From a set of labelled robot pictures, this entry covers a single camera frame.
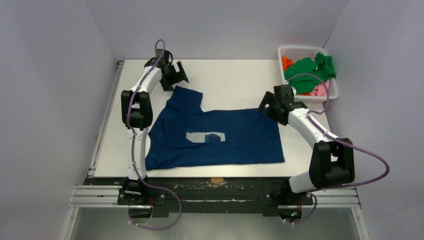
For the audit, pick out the black mounting base rail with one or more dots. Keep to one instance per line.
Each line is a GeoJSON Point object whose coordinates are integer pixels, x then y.
{"type": "Point", "coordinates": [164, 196]}

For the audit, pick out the navy blue printed t-shirt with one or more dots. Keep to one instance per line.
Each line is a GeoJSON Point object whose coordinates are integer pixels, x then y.
{"type": "Point", "coordinates": [184, 135]}

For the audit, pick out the pink t-shirt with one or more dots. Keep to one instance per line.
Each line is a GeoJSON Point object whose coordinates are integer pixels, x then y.
{"type": "Point", "coordinates": [321, 90]}

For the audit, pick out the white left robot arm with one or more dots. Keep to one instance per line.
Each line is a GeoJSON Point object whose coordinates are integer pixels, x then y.
{"type": "Point", "coordinates": [137, 116]}

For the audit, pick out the orange t-shirt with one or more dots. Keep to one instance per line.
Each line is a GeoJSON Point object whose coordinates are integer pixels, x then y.
{"type": "Point", "coordinates": [286, 63]}

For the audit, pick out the aluminium frame rail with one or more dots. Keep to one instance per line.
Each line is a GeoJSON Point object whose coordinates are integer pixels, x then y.
{"type": "Point", "coordinates": [106, 196]}

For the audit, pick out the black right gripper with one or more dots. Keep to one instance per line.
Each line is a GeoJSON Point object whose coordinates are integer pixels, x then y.
{"type": "Point", "coordinates": [272, 106]}

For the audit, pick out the green t-shirt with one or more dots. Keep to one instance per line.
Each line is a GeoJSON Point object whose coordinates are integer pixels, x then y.
{"type": "Point", "coordinates": [303, 74]}

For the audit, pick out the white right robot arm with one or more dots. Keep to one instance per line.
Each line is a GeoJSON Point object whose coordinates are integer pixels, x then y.
{"type": "Point", "coordinates": [332, 160]}

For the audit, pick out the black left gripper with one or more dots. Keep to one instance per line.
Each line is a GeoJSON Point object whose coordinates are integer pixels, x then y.
{"type": "Point", "coordinates": [175, 76]}

